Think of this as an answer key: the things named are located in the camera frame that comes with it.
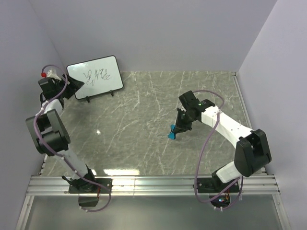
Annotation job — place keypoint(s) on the aluminium right side rail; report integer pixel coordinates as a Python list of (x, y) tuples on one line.
[(239, 105)]

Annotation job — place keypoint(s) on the aluminium front rail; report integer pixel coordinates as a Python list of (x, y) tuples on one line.
[(149, 186)]

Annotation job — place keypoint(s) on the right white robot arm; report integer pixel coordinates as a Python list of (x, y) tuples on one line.
[(252, 150)]

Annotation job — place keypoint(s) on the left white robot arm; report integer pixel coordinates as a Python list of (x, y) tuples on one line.
[(49, 134)]

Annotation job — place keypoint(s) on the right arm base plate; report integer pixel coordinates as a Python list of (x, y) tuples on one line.
[(208, 185)]

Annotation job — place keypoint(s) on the aluminium rail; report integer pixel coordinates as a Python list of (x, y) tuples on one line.
[(239, 105), (149, 186)]

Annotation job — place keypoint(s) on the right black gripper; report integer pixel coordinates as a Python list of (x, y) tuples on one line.
[(184, 127)]

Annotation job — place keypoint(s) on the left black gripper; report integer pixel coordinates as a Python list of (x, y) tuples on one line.
[(74, 86)]

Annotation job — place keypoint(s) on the blue whiteboard eraser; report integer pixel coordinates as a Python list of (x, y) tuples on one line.
[(172, 134)]

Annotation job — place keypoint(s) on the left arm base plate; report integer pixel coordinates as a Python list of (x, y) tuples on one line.
[(82, 187)]

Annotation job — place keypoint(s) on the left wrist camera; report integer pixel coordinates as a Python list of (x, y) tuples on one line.
[(51, 74)]

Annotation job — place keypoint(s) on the black-framed small whiteboard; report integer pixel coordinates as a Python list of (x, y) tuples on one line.
[(99, 76)]

